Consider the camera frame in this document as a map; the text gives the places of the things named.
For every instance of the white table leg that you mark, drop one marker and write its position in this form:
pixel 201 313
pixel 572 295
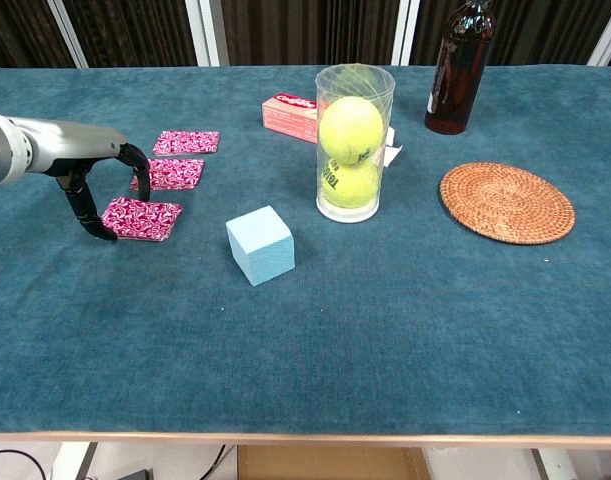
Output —
pixel 557 465
pixel 72 462

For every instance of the dark pleated curtain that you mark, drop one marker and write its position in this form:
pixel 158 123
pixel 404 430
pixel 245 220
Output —
pixel 135 30

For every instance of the yellow tennis ball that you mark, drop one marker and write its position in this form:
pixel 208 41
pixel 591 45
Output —
pixel 351 130
pixel 352 187

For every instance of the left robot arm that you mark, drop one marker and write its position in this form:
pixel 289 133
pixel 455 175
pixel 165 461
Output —
pixel 5 150

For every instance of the pink toothpaste box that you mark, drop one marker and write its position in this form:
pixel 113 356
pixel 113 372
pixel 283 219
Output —
pixel 287 117

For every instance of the round woven rattan coaster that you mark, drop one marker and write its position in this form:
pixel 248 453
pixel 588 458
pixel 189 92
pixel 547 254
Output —
pixel 507 202

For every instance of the clear plastic ball canister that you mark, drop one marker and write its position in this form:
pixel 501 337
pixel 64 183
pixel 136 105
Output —
pixel 355 75

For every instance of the white frame post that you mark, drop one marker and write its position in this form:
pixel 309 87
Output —
pixel 207 35
pixel 404 35
pixel 69 35
pixel 605 50

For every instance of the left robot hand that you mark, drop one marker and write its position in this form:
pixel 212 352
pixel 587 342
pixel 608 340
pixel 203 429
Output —
pixel 75 147

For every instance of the teal velvet table cloth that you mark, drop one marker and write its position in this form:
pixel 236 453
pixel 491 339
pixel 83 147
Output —
pixel 305 340

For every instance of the light blue foam cube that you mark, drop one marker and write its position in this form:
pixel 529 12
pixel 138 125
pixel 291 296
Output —
pixel 260 250

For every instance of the grey floor device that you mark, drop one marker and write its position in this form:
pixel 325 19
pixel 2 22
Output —
pixel 135 475

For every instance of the brown glass bottle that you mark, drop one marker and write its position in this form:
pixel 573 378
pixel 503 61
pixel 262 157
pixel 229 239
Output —
pixel 457 75

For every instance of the cardboard box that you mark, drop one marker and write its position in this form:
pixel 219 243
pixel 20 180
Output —
pixel 330 462

